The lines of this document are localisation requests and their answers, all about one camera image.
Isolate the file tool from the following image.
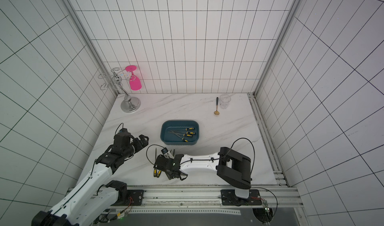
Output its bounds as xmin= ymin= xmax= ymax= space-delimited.
xmin=169 ymin=131 xmax=194 ymax=138
xmin=154 ymin=151 xmax=175 ymax=180
xmin=154 ymin=148 xmax=158 ymax=178
xmin=174 ymin=127 xmax=195 ymax=132
xmin=171 ymin=132 xmax=189 ymax=142
xmin=170 ymin=131 xmax=196 ymax=135

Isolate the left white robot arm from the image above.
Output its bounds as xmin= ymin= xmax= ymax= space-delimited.
xmin=31 ymin=128 xmax=149 ymax=226

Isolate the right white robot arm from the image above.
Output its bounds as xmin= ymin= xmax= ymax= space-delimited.
xmin=154 ymin=147 xmax=252 ymax=199

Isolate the teal plastic storage box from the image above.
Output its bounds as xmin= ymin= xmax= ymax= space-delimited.
xmin=160 ymin=120 xmax=200 ymax=146

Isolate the chrome glass holder stand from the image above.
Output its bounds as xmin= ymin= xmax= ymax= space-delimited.
xmin=98 ymin=66 xmax=141 ymax=113

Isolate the pink plastic wine glass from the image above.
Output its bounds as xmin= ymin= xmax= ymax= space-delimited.
xmin=125 ymin=65 xmax=142 ymax=91

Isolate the clear glass cup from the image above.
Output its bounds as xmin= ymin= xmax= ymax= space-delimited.
xmin=219 ymin=94 xmax=231 ymax=109

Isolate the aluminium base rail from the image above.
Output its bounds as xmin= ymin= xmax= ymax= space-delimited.
xmin=100 ymin=185 xmax=306 ymax=218

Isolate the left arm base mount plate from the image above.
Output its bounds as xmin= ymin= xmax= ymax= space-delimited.
xmin=122 ymin=190 xmax=145 ymax=207

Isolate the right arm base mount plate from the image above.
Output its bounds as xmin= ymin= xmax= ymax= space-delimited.
xmin=221 ymin=189 xmax=263 ymax=207

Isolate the gold spoon black handle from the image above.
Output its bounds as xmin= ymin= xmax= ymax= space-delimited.
xmin=214 ymin=97 xmax=220 ymax=115

